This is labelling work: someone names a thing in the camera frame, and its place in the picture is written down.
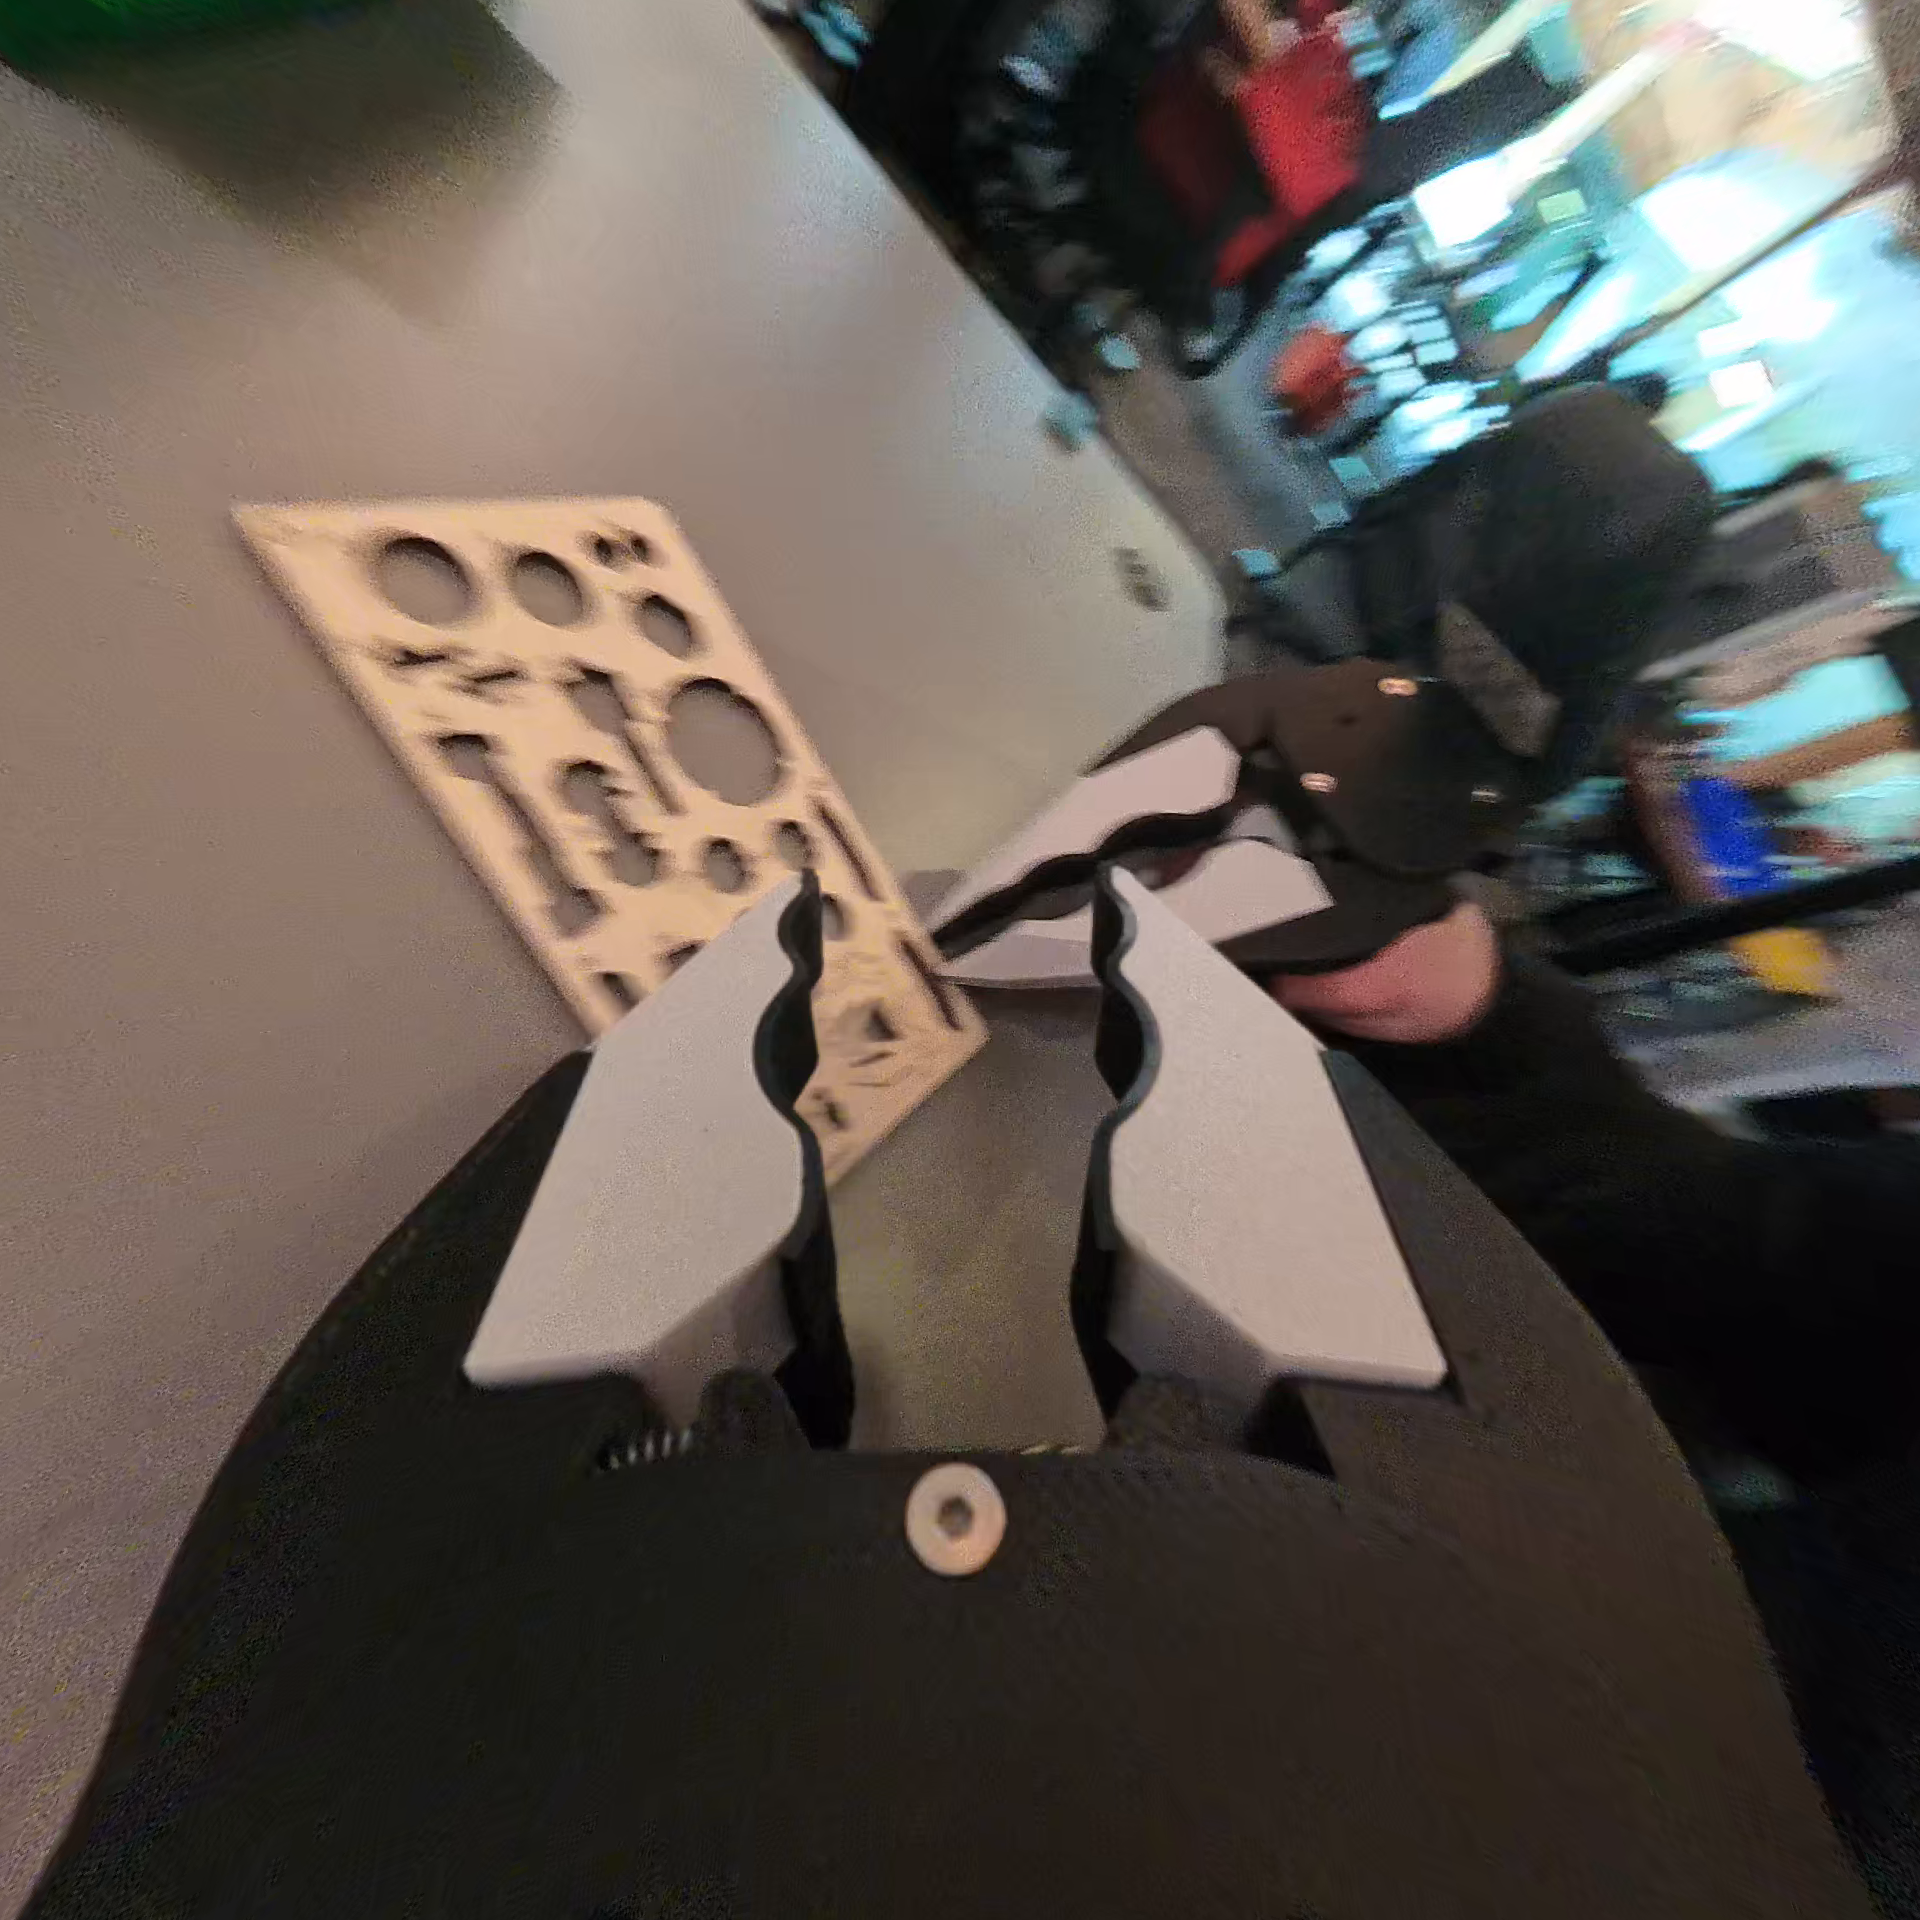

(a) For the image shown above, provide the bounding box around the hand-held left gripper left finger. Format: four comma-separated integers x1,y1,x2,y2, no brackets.
462,872,853,1445

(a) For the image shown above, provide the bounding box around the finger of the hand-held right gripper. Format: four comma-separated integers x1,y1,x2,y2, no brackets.
945,838,1338,991
927,727,1249,945

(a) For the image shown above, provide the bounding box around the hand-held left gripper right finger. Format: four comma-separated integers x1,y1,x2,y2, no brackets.
1071,863,1452,1445

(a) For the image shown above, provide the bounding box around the person's right forearm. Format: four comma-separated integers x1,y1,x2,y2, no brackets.
1350,959,1920,1433

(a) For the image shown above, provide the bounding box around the wooden cutout parts sheet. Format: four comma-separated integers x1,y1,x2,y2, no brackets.
231,496,991,1190

